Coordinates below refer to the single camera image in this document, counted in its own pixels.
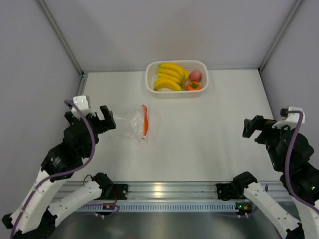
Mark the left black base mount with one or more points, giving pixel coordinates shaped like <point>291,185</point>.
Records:
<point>115,192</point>

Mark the aluminium mounting rail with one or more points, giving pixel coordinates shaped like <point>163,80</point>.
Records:
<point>174,190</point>

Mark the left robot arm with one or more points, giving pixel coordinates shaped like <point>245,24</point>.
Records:
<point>38,217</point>

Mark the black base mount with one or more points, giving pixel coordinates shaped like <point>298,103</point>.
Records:
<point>115,192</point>
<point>227,191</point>

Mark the clear zip top bag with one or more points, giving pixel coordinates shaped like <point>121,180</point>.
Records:
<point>131,121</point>

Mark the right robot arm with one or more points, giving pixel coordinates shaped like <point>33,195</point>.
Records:
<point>289,152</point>

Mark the white slotted cable duct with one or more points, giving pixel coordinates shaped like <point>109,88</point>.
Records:
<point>212,206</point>

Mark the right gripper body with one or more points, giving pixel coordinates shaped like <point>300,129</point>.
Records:
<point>271,136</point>

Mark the right aluminium frame post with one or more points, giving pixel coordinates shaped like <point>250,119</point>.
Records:
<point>294,10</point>

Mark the orange fake fruit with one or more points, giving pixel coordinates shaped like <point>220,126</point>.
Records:
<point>193,86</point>

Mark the yellow fake bananas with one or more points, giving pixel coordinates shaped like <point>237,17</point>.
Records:
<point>172,71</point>

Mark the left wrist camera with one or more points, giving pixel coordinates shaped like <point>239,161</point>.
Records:
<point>83,104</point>

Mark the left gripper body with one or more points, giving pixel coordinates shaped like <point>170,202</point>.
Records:
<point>98,126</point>

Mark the aluminium frame post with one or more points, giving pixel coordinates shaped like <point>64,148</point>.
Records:
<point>294,10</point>
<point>60,36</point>

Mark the left aluminium frame post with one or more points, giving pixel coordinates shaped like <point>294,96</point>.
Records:
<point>60,36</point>

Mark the pink fake peach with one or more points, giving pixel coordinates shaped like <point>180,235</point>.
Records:
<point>195,75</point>

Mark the white perforated plastic basket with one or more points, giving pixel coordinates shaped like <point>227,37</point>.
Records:
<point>189,65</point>

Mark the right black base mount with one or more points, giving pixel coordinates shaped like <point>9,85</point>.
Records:
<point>227,191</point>

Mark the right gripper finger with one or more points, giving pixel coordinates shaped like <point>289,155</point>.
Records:
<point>261,121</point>
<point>250,126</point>

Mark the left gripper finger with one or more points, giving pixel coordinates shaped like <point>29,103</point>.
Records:
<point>71,118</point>
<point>108,122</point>

